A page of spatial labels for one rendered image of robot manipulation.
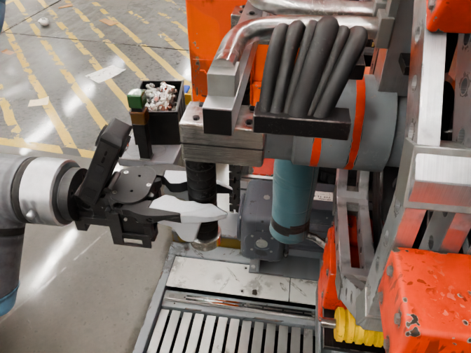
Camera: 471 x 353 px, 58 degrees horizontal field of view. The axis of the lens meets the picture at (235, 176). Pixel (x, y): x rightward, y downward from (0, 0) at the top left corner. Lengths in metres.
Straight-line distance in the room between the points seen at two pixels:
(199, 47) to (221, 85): 0.68
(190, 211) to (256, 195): 0.67
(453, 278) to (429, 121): 0.14
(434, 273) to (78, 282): 1.30
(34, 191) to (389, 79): 0.47
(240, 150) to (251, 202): 0.70
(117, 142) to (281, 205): 0.46
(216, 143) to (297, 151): 0.18
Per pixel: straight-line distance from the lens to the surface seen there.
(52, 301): 1.55
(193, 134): 0.45
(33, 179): 0.58
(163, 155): 1.26
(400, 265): 0.41
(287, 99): 0.40
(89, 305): 1.50
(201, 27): 1.08
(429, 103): 0.39
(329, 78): 0.40
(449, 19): 0.40
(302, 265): 1.42
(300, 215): 0.88
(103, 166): 0.51
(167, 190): 0.57
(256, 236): 1.15
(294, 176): 0.81
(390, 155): 0.62
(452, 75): 0.65
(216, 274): 1.40
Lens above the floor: 1.18
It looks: 39 degrees down
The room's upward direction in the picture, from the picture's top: straight up
